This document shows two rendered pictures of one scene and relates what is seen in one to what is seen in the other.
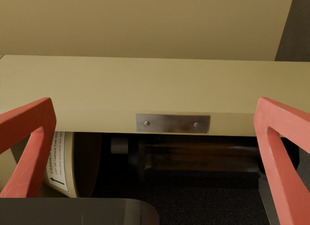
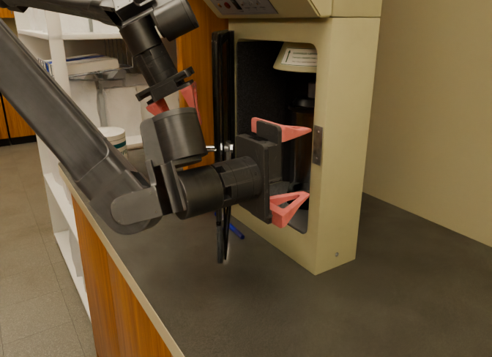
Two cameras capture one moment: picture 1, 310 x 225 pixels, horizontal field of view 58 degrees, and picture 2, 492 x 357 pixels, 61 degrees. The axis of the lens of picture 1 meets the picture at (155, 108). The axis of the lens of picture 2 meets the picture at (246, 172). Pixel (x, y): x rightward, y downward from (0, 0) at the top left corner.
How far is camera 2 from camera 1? 0.48 m
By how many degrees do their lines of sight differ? 29
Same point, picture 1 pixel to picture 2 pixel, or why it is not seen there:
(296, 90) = (335, 211)
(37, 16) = not seen: outside the picture
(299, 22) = (413, 226)
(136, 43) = (424, 80)
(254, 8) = (440, 194)
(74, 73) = (356, 80)
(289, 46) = (397, 216)
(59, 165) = (298, 61)
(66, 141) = (313, 67)
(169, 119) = (319, 145)
